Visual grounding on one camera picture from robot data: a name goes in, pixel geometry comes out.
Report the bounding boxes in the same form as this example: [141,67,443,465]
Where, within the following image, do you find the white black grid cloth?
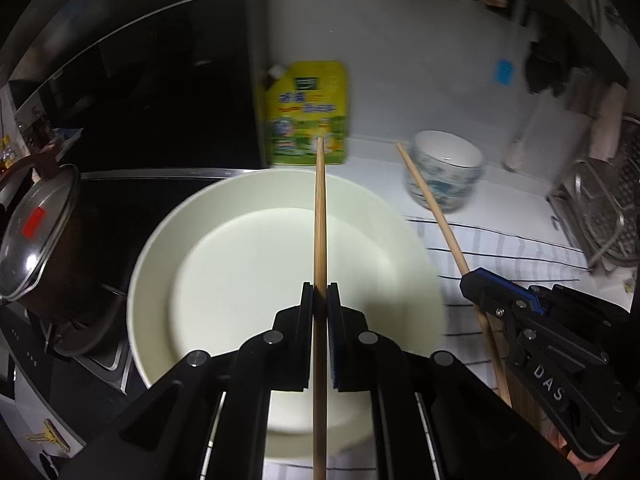
[264,214,591,480]

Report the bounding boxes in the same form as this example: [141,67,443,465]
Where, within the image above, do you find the blue silicone brush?
[495,58,515,86]

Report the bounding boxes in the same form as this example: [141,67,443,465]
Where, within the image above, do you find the yellow seasoning pouch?
[266,61,348,166]

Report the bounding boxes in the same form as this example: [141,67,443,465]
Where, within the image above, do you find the wooden chopstick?
[395,141,513,408]
[312,136,328,480]

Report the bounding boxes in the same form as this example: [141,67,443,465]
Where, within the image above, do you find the large cream round basin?
[126,168,448,460]

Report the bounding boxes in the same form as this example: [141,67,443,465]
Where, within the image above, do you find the black hanging cloth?
[524,40,580,98]

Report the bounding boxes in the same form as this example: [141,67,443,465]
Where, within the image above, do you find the stainless steel dish rack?
[547,113,639,269]

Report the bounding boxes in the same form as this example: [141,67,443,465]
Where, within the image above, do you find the pot with glass lid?
[0,154,126,311]

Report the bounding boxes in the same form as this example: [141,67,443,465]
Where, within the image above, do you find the stacked blue floral bowls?
[408,130,486,212]

